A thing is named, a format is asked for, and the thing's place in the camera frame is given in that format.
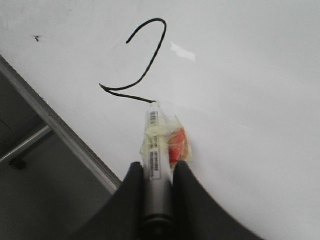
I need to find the metal support bar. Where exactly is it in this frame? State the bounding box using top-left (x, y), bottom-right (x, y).
top-left (0, 125), bottom-right (52, 163)

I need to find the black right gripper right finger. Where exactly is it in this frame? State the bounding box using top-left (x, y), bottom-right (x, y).
top-left (173, 161), bottom-right (260, 240)

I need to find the aluminium whiteboard frame rail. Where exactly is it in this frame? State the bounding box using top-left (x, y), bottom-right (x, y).
top-left (0, 56), bottom-right (122, 194)

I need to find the black whiteboard marker with magnet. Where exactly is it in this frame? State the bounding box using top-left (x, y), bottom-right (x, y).
top-left (140, 102), bottom-right (191, 226)

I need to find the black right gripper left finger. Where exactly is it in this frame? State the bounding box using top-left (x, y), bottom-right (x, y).
top-left (68, 162), bottom-right (144, 240)

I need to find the white whiteboard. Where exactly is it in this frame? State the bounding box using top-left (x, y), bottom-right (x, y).
top-left (0, 0), bottom-right (320, 240)

